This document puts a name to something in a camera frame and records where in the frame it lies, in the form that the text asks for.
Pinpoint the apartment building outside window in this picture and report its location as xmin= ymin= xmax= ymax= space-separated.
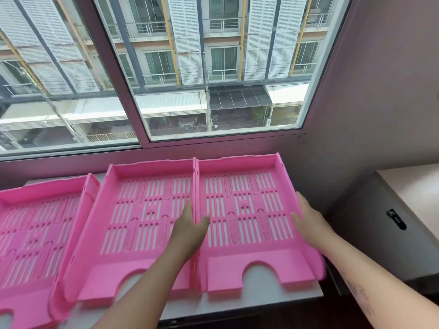
xmin=0 ymin=0 xmax=338 ymax=151

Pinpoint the sliding window frame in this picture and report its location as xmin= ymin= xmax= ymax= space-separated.
xmin=0 ymin=0 xmax=354 ymax=162

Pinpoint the person's left hand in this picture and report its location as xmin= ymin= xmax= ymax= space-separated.
xmin=168 ymin=199 xmax=211 ymax=263

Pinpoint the person's left forearm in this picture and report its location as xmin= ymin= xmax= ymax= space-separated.
xmin=90 ymin=251 xmax=194 ymax=329

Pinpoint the pink slotted plastic paper tray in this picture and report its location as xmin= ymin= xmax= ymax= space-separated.
xmin=63 ymin=157 xmax=198 ymax=309
xmin=0 ymin=173 xmax=101 ymax=329
xmin=195 ymin=153 xmax=327 ymax=294

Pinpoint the person's right forearm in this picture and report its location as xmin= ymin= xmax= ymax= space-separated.
xmin=316 ymin=233 xmax=439 ymax=329

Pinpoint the person's right hand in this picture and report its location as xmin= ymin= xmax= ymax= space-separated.
xmin=291 ymin=192 xmax=336 ymax=252

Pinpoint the grey cabinet with beige top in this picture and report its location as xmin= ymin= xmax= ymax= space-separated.
xmin=330 ymin=164 xmax=439 ymax=296

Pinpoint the black cabinet latch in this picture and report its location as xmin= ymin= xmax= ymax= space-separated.
xmin=386 ymin=208 xmax=407 ymax=231

